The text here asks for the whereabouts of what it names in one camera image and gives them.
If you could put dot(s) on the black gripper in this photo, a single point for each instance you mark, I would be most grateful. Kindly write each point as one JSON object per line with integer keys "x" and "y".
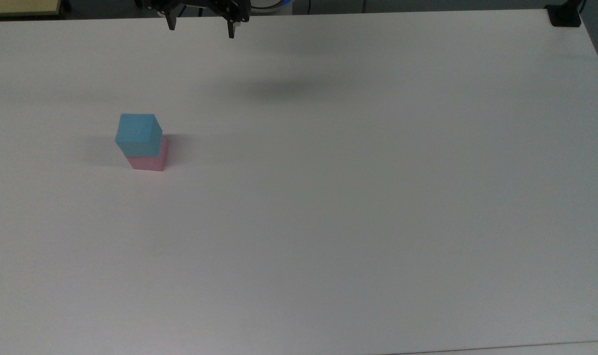
{"x": 205, "y": 5}

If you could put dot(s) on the blue foam cube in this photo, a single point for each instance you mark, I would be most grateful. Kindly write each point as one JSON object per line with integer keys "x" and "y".
{"x": 137, "y": 133}

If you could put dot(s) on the pink foam cube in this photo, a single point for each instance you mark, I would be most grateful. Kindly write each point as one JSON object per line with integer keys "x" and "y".
{"x": 151, "y": 161}

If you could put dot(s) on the yellow board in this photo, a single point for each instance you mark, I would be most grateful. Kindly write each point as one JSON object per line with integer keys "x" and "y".
{"x": 20, "y": 7}

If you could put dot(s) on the black table clamp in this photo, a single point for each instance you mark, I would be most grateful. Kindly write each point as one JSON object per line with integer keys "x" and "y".
{"x": 564, "y": 16}

